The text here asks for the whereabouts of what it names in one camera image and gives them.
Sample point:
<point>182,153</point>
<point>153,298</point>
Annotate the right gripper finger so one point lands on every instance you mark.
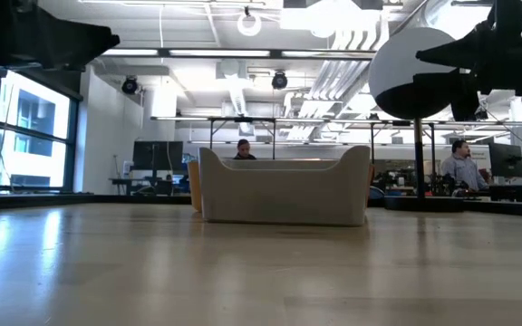
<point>466,97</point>
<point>465,50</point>

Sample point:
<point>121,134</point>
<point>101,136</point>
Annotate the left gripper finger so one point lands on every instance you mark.
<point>75,45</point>

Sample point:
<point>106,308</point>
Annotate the black monitor on arm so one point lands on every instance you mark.
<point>505,160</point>

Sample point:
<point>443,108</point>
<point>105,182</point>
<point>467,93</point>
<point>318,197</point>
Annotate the orange plastic bin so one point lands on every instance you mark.
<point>370,185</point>

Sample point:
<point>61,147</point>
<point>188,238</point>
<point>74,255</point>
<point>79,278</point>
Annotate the grey plastic bin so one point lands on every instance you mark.
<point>283,194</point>

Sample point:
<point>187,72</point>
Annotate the black round ceiling spotlight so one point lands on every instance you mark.
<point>130,85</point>
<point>279,80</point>

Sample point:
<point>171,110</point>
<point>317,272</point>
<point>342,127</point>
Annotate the white globe table lamp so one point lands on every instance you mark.
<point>397,59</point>

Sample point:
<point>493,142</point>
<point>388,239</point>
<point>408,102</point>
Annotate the person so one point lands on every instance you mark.
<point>244,151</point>
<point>462,169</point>

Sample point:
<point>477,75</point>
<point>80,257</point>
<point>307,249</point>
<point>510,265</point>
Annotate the black framed window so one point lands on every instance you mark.
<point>73,145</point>

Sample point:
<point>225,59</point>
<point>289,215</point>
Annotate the black computer monitor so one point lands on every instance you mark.
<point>157,155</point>

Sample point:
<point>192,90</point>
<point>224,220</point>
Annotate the black metal rack frame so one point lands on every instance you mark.
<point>243,119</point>

